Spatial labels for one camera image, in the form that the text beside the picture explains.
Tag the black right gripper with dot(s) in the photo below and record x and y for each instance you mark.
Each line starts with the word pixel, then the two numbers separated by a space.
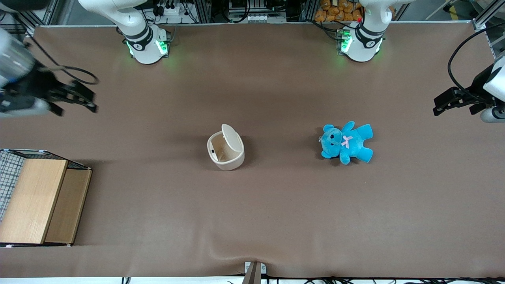
pixel 34 87

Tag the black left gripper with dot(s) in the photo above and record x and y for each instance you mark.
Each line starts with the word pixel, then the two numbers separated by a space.
pixel 476 93

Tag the white trash can lid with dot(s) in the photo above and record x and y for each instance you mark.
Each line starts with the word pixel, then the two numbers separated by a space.
pixel 232 138

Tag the white plastic trash can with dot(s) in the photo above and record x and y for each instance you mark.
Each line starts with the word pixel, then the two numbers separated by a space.
pixel 230 165

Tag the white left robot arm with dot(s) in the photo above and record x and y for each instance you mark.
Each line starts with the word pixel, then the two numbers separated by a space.
pixel 361 47

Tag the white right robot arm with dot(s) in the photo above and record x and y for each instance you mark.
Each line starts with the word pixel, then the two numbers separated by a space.
pixel 144 49

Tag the blue teddy bear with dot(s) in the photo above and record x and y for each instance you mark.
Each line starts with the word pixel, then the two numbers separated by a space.
pixel 351 144

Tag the wooden shelf rack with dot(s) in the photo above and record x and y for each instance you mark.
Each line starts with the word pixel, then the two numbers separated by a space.
pixel 8 173

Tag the dark wooden panel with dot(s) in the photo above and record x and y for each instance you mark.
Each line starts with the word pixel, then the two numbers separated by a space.
pixel 67 205

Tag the light wooden panel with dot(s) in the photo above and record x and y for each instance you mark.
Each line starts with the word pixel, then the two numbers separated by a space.
pixel 31 201

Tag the white power strip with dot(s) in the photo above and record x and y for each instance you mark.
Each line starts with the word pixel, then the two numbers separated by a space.
pixel 173 10

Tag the brown table mat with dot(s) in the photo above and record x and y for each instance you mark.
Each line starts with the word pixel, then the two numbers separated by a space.
pixel 252 221

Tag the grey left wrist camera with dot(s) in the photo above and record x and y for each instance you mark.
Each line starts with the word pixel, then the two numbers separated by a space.
pixel 493 115

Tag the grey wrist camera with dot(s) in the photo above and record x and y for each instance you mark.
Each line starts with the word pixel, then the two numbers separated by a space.
pixel 493 115
pixel 23 108

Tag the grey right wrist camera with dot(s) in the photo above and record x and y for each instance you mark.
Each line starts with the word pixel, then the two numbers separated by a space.
pixel 23 108

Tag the aluminium frame profile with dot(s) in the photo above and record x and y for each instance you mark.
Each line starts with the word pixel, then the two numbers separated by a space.
pixel 39 17
pixel 487 14

